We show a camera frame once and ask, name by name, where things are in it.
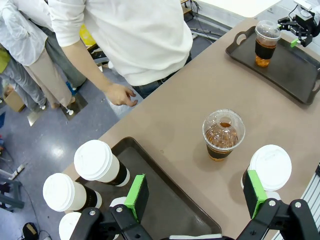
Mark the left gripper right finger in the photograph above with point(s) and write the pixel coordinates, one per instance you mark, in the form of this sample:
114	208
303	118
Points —
253	192

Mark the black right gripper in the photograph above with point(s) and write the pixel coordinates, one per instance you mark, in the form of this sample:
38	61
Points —
305	25

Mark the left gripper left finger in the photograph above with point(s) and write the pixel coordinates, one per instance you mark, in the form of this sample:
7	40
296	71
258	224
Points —
138	195

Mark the iced tea plastic cup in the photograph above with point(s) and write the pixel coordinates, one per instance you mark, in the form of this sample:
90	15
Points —
222	140
265	50

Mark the coffee cup with black sleeve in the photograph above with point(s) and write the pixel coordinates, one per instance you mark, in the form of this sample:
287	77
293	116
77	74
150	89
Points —
92	160
58	191
271	165
68	225

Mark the person's right forearm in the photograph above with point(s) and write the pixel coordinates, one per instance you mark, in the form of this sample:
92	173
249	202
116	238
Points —
85	67

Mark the dark brown serving tray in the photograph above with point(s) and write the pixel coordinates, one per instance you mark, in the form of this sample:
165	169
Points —
170	207

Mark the dark grey serving tray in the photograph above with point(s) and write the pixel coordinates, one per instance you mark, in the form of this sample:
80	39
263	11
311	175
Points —
287	72

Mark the person's right hand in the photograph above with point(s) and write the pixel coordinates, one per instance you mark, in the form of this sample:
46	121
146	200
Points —
120	96

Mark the white table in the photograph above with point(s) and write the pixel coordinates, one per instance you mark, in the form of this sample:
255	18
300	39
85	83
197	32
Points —
237	6

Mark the metal floor plate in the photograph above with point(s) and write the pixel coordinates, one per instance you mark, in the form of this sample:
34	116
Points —
35	117
77	105

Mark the bystander in dark trousers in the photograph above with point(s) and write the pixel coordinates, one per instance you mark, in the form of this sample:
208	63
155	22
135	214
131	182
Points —
65	65

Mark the cardboard box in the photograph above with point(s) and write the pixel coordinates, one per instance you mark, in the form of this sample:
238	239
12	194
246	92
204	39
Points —
13	101

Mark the person in white t-shirt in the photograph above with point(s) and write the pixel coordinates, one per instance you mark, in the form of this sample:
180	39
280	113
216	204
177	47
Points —
137	37

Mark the bystander in grey trousers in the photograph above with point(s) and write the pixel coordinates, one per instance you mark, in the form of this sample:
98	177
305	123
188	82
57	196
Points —
20	80

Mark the yellow bag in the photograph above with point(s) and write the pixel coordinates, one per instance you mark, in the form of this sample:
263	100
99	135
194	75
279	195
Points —
87	36

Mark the bystander in beige trousers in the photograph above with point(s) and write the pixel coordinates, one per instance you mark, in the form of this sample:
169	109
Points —
30	32

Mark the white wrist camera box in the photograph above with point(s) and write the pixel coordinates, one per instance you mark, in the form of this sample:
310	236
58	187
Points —
303	5

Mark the aluminium profile rail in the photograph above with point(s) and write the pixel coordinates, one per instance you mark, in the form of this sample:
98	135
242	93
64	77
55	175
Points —
312	190

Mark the grey table frame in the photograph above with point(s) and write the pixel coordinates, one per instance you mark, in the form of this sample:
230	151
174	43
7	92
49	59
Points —
11	197

